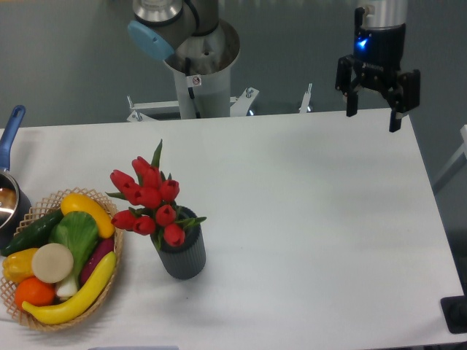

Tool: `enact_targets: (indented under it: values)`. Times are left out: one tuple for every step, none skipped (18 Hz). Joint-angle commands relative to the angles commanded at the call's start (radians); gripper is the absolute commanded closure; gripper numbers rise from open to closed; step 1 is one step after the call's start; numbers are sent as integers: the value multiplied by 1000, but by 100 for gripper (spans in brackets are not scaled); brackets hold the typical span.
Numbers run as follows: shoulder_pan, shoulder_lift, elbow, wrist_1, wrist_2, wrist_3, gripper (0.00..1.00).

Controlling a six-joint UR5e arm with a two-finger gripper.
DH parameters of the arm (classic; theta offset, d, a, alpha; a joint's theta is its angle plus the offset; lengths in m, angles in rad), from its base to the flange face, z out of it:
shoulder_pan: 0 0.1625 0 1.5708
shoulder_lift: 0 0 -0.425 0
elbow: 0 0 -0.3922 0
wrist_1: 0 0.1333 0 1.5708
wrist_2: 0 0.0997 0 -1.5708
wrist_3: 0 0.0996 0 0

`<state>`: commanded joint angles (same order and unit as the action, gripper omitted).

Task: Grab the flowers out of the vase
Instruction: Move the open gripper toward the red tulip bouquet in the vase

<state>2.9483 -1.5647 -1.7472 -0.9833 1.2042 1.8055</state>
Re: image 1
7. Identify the yellow squash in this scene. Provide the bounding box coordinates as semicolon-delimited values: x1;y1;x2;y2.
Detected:
61;192;115;238

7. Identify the orange fruit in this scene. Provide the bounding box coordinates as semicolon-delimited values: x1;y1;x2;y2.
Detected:
15;277;55;310

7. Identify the green bok choy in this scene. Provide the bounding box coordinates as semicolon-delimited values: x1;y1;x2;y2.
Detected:
48;211;99;300

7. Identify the green cucumber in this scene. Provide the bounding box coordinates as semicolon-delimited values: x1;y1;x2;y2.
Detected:
1;210;63;257

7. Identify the purple sweet potato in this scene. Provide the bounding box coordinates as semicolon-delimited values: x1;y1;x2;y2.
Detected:
80;238;115;286

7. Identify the dark grey ribbed vase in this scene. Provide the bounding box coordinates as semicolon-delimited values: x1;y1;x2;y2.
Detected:
150;206;207;280

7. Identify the black clamp at table edge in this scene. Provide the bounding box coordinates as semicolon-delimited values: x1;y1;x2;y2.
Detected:
440;295;466;334

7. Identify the blue handled saucepan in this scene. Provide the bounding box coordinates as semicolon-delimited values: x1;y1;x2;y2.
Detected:
1;105;31;249

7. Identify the yellow bell pepper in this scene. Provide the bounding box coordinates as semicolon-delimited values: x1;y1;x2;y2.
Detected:
2;248;39;284

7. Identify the woven wicker basket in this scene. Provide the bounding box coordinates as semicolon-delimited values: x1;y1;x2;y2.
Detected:
1;188;123;332

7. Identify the red tulip bouquet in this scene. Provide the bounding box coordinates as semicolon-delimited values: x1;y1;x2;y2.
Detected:
107;142;206;252

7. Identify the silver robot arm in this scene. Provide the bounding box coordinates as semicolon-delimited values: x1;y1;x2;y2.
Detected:
128;1;421;132

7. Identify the white metal mounting frame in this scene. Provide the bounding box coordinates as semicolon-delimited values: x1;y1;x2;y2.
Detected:
126;82;314;123

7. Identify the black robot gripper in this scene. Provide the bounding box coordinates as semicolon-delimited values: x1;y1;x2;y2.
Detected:
335;24;420;132

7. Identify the yellow banana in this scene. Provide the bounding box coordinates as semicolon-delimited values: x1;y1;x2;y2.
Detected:
23;252;117;325

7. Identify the white frame leg right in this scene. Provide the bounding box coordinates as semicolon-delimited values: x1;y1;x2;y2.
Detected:
432;125;466;195

